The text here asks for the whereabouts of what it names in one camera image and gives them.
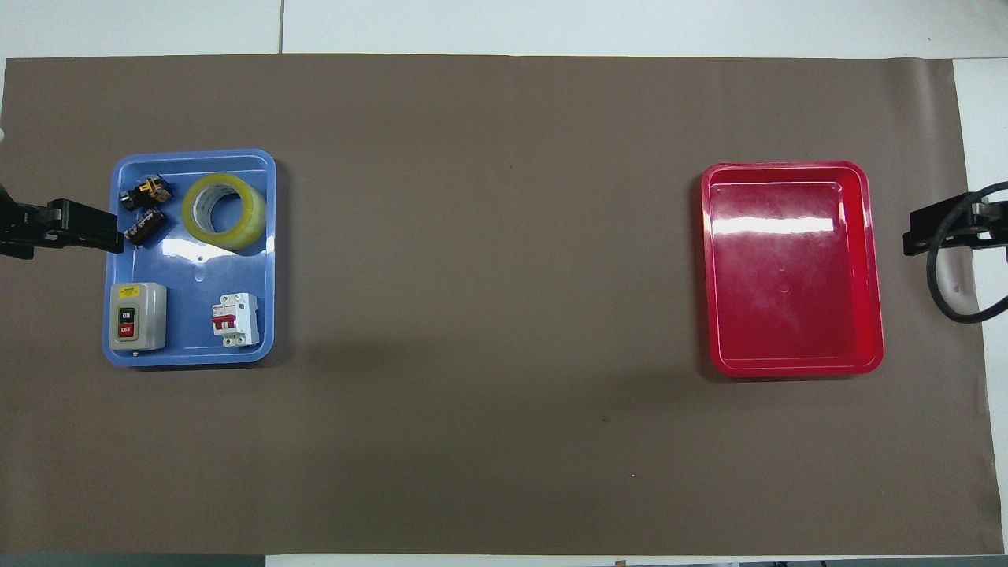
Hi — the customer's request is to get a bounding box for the clear packing tape roll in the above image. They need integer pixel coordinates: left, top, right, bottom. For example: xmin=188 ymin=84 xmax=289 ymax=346
xmin=182 ymin=174 xmax=268 ymax=252

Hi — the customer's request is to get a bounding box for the white red circuit breaker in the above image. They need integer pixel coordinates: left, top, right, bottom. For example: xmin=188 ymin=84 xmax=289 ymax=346
xmin=210 ymin=292 xmax=261 ymax=348

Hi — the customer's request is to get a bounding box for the red plastic tray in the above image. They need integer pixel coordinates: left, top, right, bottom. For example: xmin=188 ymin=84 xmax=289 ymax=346
xmin=700 ymin=161 xmax=885 ymax=379

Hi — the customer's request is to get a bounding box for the blue plastic tray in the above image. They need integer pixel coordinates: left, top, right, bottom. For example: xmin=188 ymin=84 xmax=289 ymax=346
xmin=104 ymin=149 xmax=278 ymax=369

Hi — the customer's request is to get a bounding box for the black brown terminal block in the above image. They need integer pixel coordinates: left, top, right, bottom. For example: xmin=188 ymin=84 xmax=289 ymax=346
xmin=124 ymin=208 xmax=168 ymax=248

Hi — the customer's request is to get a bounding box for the grey on-off switch box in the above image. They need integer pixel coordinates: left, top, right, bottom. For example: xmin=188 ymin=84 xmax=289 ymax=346
xmin=108 ymin=282 xmax=169 ymax=352

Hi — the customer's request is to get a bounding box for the black push button switch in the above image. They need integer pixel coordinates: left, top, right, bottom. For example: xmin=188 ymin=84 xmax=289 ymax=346
xmin=119 ymin=176 xmax=172 ymax=212

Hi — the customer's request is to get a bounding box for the black cable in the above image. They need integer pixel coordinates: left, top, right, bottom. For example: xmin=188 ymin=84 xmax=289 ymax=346
xmin=927 ymin=181 xmax=1008 ymax=324

